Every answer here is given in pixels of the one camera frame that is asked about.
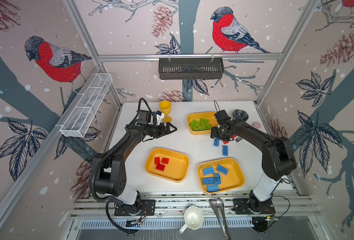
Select green lego brick long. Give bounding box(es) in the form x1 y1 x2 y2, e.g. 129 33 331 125
189 120 201 131

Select blue lego brick low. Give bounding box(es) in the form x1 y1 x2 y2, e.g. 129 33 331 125
207 185 220 193

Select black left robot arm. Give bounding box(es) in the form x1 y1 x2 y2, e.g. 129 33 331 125
90 98 177 215

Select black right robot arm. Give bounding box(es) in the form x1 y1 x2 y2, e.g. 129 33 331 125
211 110 297 214

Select dark grey round dish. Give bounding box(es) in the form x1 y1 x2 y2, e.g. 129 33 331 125
232 110 249 122

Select yellow plastic goblet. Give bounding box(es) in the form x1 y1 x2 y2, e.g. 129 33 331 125
159 101 172 123

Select pink plastic toy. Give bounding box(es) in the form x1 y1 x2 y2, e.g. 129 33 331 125
252 122 262 129

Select yellow tray near left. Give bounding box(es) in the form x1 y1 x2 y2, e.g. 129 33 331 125
145 148 190 183

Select yellow tray near right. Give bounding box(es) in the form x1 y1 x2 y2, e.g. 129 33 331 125
197 158 245 194

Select metal tongs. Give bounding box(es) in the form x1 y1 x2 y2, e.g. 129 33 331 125
209 198 231 240

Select white measuring cup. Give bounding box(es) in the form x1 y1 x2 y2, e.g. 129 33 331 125
179 206 204 234

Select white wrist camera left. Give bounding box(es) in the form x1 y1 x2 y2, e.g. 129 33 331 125
155 111 165 123

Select black hanging wire basket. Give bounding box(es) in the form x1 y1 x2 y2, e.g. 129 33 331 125
159 58 224 80

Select white wire mesh shelf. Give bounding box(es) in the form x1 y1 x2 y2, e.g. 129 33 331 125
60 73 113 138

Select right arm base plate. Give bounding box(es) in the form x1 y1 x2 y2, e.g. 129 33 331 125
232 198 276 215

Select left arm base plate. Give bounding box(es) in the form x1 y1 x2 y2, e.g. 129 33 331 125
114 200 156 217

